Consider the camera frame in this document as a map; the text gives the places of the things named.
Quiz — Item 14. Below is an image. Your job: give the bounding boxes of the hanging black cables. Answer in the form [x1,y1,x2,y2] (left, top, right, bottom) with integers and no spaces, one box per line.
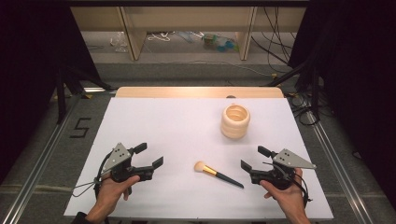
[250,6,301,67]

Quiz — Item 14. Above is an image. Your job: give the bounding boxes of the black curtain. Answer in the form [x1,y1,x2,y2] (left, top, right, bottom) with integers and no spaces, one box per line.
[0,0,102,185]
[288,0,396,202]

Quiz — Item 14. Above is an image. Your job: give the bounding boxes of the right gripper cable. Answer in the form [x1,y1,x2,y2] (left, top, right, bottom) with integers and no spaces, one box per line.
[262,161,313,210]

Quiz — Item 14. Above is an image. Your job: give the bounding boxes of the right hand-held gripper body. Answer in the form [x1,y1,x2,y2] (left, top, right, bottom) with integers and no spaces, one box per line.
[249,148,318,191]

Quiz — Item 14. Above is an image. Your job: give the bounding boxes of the clear plastic bag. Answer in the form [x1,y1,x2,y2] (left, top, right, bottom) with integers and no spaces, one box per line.
[108,31,130,53]

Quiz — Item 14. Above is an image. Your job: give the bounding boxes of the aluminium floor rail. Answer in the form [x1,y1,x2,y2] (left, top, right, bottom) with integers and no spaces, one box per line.
[1,92,82,224]
[303,108,376,224]

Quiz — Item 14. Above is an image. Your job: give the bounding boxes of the black floor cable bundle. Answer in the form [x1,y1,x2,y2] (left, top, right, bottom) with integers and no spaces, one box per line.
[287,92,322,127]

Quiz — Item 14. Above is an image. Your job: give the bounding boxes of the green and blue plastic items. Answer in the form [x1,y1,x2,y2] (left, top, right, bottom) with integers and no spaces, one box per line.
[201,33,240,53]

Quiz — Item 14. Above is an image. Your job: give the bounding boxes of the person's right hand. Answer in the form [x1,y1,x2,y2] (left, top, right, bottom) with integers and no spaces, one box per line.
[259,167,308,214]

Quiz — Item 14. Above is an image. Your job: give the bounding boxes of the black stand legs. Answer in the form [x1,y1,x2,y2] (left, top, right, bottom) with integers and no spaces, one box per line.
[54,63,115,126]
[263,57,323,123]

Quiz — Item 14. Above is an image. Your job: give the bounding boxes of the coiled white cord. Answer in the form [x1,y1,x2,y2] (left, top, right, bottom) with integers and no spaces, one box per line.
[147,31,176,43]

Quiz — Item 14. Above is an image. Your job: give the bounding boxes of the wooden shelf unit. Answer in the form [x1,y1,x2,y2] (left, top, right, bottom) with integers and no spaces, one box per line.
[69,5,308,63]

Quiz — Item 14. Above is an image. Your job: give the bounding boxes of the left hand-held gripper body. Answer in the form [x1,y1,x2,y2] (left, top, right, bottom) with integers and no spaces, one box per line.
[101,142,156,184]

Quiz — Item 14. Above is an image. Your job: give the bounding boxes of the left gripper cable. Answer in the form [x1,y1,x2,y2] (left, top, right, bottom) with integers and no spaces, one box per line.
[71,148,114,199]

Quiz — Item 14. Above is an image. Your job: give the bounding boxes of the person's left hand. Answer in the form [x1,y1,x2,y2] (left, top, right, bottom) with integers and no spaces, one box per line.
[92,175,141,217]

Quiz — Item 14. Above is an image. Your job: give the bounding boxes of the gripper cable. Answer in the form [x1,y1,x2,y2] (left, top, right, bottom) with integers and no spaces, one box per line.
[262,161,313,210]
[71,148,114,199]

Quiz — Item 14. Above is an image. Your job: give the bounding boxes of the makeup brush with black handle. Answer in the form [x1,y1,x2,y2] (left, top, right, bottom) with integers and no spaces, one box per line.
[193,161,246,189]

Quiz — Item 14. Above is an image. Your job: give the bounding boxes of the wooden table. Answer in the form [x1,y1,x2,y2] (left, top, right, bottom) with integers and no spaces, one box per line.
[114,86,285,100]

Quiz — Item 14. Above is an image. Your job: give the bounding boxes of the white board sheet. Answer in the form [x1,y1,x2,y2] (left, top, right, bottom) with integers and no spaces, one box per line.
[63,97,334,221]

